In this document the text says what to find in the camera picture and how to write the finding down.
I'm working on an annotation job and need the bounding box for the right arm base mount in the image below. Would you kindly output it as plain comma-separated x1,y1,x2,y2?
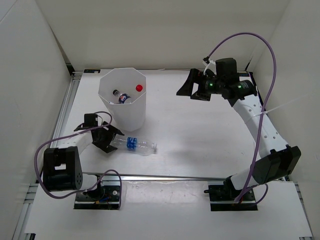
203,184,258,212

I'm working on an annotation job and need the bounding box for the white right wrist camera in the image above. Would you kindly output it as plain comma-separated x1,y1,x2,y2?
202,56,217,74

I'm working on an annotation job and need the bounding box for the black cap pepsi bottle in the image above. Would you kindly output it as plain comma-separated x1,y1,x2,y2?
112,89,132,104

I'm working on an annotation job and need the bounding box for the white zip tie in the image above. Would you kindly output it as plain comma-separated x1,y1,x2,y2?
246,96,311,123

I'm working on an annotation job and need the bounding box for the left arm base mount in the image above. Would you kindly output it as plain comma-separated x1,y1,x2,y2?
73,176,122,210

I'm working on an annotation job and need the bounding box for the white octagonal bin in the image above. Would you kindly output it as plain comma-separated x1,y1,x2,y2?
98,67,147,132

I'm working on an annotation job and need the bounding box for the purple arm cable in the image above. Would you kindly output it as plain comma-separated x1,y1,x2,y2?
208,31,277,205
34,111,123,200

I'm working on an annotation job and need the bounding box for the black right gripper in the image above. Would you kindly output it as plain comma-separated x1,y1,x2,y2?
176,68,225,102

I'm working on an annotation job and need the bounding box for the black corner label plate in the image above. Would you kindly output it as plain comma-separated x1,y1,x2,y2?
83,69,101,74

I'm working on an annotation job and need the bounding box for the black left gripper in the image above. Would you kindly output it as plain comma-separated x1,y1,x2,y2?
93,121,123,153

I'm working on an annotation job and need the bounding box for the red cap water bottle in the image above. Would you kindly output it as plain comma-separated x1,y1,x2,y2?
134,84,144,99

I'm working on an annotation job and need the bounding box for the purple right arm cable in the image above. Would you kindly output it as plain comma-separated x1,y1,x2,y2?
208,31,277,205

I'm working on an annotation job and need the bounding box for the crushed clear blue-label bottle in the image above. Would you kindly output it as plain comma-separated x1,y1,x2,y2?
110,136,158,156

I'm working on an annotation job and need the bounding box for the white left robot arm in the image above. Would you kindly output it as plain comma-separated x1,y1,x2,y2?
42,112,125,193

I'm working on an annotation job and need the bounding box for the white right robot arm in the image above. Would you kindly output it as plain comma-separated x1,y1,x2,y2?
176,58,302,200

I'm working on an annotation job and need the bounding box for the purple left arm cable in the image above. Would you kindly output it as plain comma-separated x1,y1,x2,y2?
34,111,123,200

